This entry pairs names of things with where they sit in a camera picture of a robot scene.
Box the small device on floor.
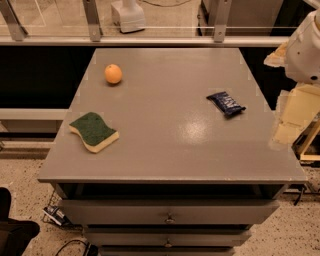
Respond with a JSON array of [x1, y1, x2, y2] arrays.
[[43, 205, 67, 226]]

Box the metal railing frame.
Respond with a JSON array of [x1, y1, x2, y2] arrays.
[[0, 0, 292, 47]]

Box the green and yellow sponge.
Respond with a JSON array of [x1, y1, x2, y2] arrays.
[[69, 112, 119, 153]]

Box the black chair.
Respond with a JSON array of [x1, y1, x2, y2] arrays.
[[0, 187, 40, 256]]

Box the dark blue snack packet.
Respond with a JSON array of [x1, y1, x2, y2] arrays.
[[207, 91, 245, 118]]

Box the orange fruit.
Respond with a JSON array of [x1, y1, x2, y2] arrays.
[[104, 64, 122, 84]]

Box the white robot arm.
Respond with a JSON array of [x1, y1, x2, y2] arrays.
[[264, 9, 320, 149]]

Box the middle grey drawer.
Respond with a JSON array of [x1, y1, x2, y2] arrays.
[[84, 228, 251, 247]]

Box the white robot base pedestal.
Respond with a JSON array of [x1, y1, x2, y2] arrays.
[[111, 0, 146, 33]]

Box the top grey drawer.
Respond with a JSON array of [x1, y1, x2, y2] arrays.
[[59, 199, 279, 225]]

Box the black floor cable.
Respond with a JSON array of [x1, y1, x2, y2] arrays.
[[54, 239, 98, 256]]

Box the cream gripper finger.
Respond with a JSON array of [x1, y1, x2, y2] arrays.
[[264, 42, 288, 68], [269, 83, 320, 150]]

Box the grey drawer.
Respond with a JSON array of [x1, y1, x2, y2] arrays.
[[84, 228, 251, 247], [59, 199, 279, 225]]

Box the grey drawer cabinet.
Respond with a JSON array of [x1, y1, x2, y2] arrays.
[[39, 48, 306, 256]]

